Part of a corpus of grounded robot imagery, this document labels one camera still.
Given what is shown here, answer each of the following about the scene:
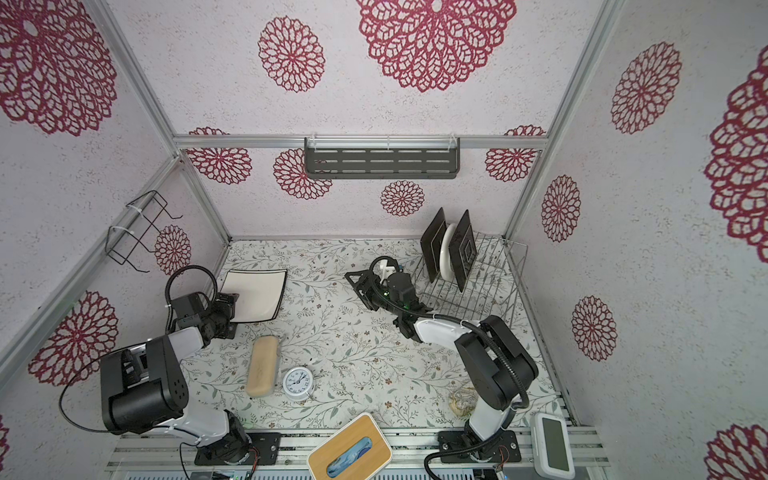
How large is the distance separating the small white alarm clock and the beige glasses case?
0.15 ft

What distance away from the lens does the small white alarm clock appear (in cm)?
81

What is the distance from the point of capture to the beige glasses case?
83 cm
